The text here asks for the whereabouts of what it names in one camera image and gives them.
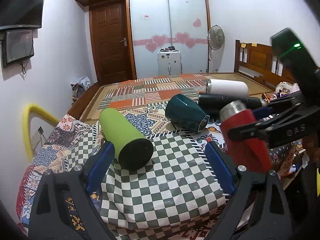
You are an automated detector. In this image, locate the standing electric fan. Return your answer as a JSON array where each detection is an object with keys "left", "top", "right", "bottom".
[{"left": 207, "top": 25, "right": 225, "bottom": 73}]

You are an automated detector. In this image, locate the wooden headboard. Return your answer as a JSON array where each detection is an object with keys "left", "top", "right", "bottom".
[{"left": 234, "top": 40, "right": 295, "bottom": 89}]

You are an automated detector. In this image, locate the yellow foam-padded rail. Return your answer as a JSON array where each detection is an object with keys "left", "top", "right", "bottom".
[{"left": 22, "top": 103, "right": 61, "bottom": 163}]

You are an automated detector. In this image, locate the white suitcase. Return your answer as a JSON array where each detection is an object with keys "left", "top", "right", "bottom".
[{"left": 157, "top": 46, "right": 182, "bottom": 76}]

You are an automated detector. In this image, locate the white thermos bottle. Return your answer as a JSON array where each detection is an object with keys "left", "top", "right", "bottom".
[{"left": 206, "top": 79, "right": 249, "bottom": 97}]

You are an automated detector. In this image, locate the colourful patterned cloth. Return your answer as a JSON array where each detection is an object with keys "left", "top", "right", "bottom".
[{"left": 16, "top": 100, "right": 298, "bottom": 240}]

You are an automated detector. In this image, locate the dark teal faceted cup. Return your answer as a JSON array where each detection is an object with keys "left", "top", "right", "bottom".
[{"left": 165, "top": 94, "right": 210, "bottom": 133}]

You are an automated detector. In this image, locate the black thermos bottle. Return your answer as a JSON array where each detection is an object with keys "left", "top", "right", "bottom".
[{"left": 198, "top": 93, "right": 266, "bottom": 119}]

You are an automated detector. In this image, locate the wall-mounted black television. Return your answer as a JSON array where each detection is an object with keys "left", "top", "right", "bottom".
[{"left": 1, "top": 0, "right": 44, "bottom": 30}]

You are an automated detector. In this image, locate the red thermos cup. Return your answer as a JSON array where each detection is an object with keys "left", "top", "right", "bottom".
[{"left": 220, "top": 100, "right": 272, "bottom": 173}]

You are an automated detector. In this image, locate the green tumbler cup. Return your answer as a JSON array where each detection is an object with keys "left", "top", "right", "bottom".
[{"left": 99, "top": 108, "right": 153, "bottom": 171}]

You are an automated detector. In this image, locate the small wall-mounted monitor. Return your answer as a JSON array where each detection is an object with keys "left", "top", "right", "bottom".
[{"left": 2, "top": 29, "right": 34, "bottom": 68}]

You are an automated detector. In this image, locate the brown wooden door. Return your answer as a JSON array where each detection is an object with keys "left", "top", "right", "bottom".
[{"left": 89, "top": 0, "right": 132, "bottom": 85}]

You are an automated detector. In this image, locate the striped patchwork bed mat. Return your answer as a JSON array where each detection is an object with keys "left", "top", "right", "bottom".
[{"left": 80, "top": 73, "right": 251, "bottom": 123}]

